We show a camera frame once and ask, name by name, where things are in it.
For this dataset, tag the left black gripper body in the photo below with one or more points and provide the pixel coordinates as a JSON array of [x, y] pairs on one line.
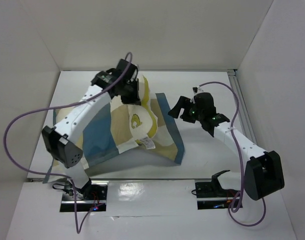
[[130, 94]]

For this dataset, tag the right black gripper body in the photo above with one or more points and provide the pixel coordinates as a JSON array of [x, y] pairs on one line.
[[185, 111]]

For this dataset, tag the cream pillow with yellow edge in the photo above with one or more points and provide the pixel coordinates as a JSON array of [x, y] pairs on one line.
[[143, 123]]

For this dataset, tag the blue beige patchwork pillowcase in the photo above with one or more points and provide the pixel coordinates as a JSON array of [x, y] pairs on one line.
[[108, 135]]

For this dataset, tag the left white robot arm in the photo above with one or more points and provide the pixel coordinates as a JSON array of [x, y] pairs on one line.
[[61, 139]]

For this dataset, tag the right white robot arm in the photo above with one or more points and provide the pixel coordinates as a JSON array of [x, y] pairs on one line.
[[262, 174]]

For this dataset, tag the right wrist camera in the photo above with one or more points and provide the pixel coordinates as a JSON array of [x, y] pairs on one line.
[[204, 101]]

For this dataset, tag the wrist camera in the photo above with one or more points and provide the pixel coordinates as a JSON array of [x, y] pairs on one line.
[[129, 70], [204, 101]]

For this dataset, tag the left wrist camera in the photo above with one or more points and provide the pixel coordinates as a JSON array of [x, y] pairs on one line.
[[129, 70]]

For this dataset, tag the aluminium rail right side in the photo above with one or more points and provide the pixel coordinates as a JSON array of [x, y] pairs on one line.
[[243, 113]]

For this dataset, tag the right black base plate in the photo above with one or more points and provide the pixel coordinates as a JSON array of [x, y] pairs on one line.
[[212, 189]]

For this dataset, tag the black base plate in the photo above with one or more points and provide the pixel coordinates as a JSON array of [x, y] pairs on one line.
[[92, 192], [212, 189]]

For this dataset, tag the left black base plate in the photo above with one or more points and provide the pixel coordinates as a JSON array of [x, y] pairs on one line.
[[92, 192]]

